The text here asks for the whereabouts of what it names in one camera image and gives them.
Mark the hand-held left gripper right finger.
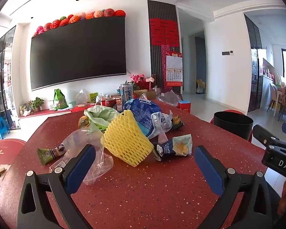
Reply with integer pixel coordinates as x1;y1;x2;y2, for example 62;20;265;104
194;145;277;229

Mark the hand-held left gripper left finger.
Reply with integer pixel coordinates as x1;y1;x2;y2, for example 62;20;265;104
17;144;97;229

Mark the clear plastic bag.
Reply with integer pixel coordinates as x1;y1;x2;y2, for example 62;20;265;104
49;129;114;186
157;89;182;106

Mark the black trash bin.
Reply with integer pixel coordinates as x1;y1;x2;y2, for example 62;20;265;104
213;111;254;142

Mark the green tube wrapper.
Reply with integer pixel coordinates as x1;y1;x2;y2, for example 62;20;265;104
36;145;66;165

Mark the dark blue chip packet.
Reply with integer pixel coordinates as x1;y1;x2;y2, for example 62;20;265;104
153;134;193;161

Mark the yellow snack packet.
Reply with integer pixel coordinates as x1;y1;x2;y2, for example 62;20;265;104
79;116;91;130

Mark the yellow foam fruit net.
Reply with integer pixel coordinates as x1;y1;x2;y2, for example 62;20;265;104
103;110;155;167

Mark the green plastic bag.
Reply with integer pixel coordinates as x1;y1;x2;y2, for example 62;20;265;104
84;105;120;134

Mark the dark snack packet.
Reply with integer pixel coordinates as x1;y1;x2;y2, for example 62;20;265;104
172;116;184;127

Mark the silver plastic bag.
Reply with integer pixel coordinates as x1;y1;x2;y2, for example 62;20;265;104
148;111;173;142

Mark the blue snack bag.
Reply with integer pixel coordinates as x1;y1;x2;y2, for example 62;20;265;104
123;98;162;137

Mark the white dining chair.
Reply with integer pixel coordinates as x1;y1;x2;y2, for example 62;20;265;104
267;83;282;116

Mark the dining table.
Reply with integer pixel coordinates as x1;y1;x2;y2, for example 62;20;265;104
276;86;286;122

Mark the short red can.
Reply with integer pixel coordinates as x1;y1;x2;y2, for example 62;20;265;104
101;98;117;110

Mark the green snack bag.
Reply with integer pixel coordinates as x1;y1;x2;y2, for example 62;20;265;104
54;89;69;111

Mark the dark glass cabinet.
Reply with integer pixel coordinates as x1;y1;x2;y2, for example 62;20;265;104
244;14;264;112

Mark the small potted plant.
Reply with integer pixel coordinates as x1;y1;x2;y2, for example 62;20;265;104
29;97;44;112

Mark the red floor mat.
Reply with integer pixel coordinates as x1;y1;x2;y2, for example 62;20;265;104
0;138;27;196

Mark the crumpled clear plastic bag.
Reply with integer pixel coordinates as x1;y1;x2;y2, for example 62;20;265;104
157;89;182;106

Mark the blue plastic stool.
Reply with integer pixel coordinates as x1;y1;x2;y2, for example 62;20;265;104
0;117;10;140

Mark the pink flower bouquet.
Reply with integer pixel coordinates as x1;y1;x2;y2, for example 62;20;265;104
130;73;145;86

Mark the large black television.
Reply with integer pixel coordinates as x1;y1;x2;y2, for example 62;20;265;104
30;17;127;91

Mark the glass display cabinet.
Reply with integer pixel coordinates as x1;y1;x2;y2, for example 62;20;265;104
0;25;17;130

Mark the red paper-cut strip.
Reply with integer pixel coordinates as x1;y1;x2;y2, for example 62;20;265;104
161;44;172;87

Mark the row of red paper lanterns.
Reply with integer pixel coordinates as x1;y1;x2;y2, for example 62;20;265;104
32;9;126;37

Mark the red double happiness decoration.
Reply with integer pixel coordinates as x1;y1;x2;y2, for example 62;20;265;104
149;17;179;46

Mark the wall calendar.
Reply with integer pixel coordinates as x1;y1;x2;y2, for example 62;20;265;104
165;52;183;87

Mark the dark slatted wall panel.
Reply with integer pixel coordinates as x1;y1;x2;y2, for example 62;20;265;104
147;0;183;93

